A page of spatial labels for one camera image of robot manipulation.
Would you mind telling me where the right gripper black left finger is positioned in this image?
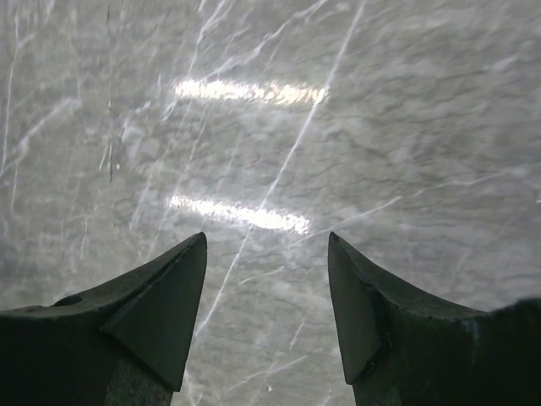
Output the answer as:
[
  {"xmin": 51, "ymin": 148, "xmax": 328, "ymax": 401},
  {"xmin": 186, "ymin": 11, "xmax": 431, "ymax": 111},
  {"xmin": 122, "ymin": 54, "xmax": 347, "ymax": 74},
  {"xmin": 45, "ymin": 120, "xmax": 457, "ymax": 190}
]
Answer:
[{"xmin": 1, "ymin": 233, "xmax": 207, "ymax": 405}]

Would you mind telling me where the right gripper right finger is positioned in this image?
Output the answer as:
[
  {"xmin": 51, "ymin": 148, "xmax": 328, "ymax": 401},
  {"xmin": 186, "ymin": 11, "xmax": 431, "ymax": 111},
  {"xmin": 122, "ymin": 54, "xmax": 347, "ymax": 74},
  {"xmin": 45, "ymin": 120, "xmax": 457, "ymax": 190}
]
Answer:
[{"xmin": 328, "ymin": 233, "xmax": 540, "ymax": 405}]

